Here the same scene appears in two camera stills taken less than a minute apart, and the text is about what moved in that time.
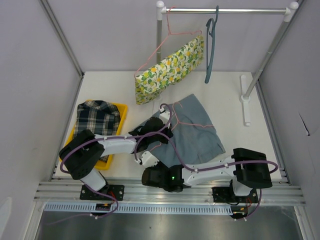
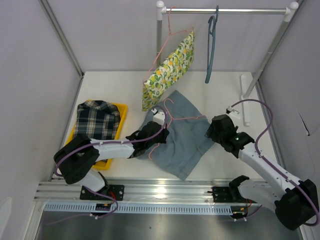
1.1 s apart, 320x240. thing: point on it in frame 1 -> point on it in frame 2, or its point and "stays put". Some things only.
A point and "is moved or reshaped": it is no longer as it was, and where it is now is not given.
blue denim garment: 194,137 is moved or reshaped
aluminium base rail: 67,192 stays put
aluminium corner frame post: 48,8 stays put
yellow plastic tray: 105,163 stays put
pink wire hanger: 189,123 -> 155,149
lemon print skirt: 150,83 is moved or reshaped
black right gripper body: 159,167 -> 214,136
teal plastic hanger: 208,68 stays put
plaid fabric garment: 101,117 stays put
